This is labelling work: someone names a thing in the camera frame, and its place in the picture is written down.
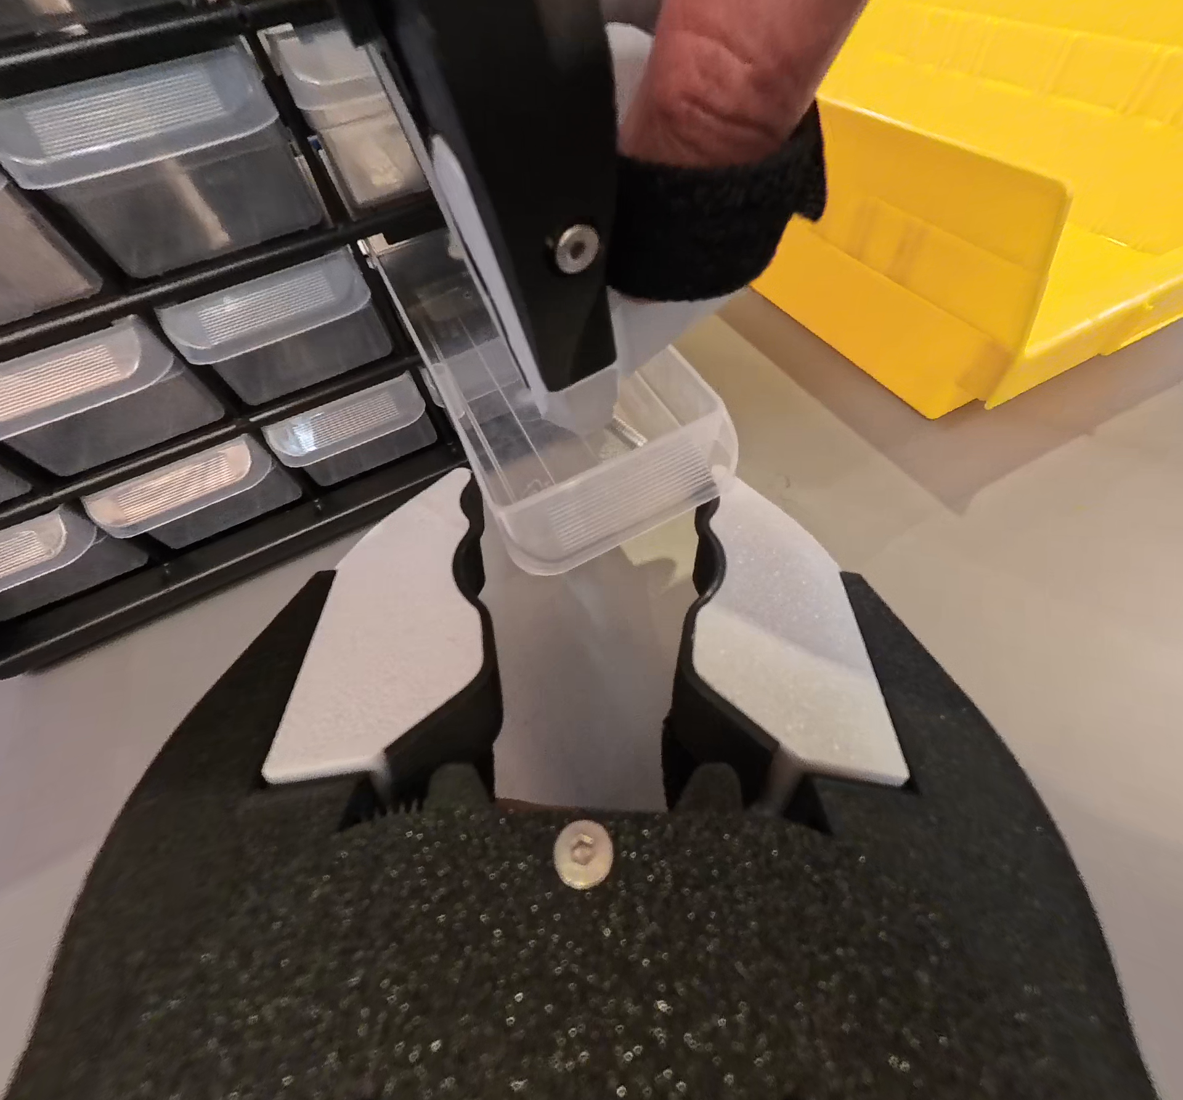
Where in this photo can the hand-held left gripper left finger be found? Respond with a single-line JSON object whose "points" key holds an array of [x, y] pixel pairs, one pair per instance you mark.
{"points": [[388, 657]]}

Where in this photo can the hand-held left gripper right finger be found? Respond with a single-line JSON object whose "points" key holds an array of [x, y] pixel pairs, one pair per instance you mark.
{"points": [[795, 657]]}

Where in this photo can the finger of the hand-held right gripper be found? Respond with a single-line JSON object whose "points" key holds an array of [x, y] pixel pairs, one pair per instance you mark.
{"points": [[584, 404], [472, 214]]}

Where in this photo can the small clear plastic piece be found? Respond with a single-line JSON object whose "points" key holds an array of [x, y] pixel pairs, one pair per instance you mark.
{"points": [[627, 431]]}

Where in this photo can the clear plastic drawer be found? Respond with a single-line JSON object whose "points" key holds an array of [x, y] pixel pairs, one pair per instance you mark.
{"points": [[628, 509]]}

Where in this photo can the black drawer cabinet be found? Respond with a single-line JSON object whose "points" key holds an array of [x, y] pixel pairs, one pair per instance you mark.
{"points": [[184, 576]]}

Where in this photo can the yellow plastic bin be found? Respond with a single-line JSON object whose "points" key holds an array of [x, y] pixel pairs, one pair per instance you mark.
{"points": [[970, 223]]}

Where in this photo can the person's right hand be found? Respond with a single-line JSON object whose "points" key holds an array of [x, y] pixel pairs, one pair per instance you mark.
{"points": [[739, 56]]}

